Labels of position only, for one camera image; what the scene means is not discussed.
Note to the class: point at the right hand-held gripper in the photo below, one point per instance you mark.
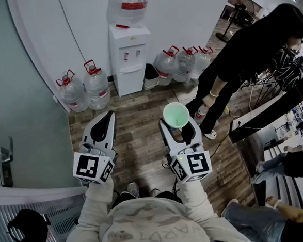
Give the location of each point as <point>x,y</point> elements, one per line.
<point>196,165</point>

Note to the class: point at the person's beige sweater torso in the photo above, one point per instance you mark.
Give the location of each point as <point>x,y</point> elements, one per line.
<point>148,229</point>

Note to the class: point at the glass door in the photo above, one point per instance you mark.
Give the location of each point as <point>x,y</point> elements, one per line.
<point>18,101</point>

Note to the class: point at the person's left forearm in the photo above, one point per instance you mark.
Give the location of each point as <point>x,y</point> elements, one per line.
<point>96,204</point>

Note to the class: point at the large clear dispenser water bottle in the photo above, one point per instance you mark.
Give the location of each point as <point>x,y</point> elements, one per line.
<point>129,5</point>

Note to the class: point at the black standing fan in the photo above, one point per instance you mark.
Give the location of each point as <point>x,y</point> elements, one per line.
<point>239,11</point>

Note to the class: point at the small clear plastic bottle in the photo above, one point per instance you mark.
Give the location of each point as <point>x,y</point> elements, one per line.
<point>200,112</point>

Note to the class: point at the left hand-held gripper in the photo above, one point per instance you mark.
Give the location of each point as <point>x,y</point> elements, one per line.
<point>88,166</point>

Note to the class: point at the black desk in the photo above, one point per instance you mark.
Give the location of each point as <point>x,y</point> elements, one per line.
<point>270,112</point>

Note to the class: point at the person's right forearm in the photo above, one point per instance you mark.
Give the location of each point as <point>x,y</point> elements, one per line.
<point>194,197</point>

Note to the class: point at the black cap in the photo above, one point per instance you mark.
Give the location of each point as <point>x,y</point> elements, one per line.
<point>28,230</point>

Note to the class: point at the person's grey shoe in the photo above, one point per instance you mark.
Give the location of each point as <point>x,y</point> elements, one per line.
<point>154,192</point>
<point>133,189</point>

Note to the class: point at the white water dispenser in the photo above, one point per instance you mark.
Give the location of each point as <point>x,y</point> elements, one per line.
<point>129,75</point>

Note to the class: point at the green plastic cup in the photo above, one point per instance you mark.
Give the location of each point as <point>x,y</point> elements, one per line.
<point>175,115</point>

